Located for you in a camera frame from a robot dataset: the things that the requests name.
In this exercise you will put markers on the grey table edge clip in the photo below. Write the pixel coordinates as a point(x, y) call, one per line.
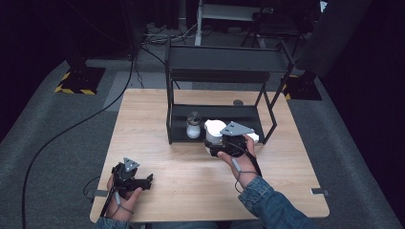
point(98, 193)
point(320, 191)

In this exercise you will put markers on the black yellow striped base plate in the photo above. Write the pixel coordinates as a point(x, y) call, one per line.
point(302, 90)
point(81, 81)

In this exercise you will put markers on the dark round table cap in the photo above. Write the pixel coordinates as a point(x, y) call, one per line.
point(238, 102)

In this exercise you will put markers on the person's right hand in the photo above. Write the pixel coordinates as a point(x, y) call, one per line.
point(243, 165)

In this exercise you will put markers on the person's left hand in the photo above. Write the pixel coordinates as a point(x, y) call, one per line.
point(124, 206)

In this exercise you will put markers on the white metal stand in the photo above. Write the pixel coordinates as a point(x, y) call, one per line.
point(223, 12)

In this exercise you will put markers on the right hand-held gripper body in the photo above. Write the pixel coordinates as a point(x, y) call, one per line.
point(235, 129)

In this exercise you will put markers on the white ceramic pot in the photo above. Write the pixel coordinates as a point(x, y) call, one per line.
point(214, 129)

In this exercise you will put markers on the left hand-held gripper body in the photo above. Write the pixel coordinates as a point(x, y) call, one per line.
point(125, 173)

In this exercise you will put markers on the glass jar with white powder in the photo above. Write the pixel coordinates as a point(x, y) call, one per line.
point(193, 130)

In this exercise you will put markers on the black two-tier metal rack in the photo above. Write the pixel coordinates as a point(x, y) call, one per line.
point(223, 60)

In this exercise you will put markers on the grey curtain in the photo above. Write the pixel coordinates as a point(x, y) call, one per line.
point(331, 38)

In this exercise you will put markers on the black folding stand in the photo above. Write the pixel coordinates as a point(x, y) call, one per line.
point(277, 27)

